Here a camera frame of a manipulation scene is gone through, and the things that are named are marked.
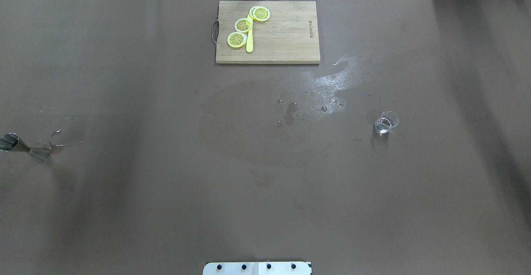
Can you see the small glass measuring cup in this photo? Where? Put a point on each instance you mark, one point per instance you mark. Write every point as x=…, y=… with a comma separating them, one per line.
x=385, y=122

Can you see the steel double jigger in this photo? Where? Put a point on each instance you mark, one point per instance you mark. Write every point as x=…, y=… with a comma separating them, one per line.
x=11, y=142

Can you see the lemon slice bottom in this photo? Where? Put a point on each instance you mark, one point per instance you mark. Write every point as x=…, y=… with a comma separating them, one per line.
x=237, y=39

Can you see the lemon slice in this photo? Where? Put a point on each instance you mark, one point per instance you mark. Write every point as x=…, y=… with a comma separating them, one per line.
x=243, y=25
x=237, y=39
x=259, y=13

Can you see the bamboo cutting board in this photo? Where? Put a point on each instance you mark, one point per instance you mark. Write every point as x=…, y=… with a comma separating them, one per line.
x=289, y=36

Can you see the lemon slice middle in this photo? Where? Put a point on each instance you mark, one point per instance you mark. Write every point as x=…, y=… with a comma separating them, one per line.
x=243, y=25

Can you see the lemon slice top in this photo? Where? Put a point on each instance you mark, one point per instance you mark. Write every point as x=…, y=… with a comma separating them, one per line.
x=259, y=13

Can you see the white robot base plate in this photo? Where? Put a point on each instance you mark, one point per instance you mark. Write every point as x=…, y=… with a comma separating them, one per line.
x=258, y=268

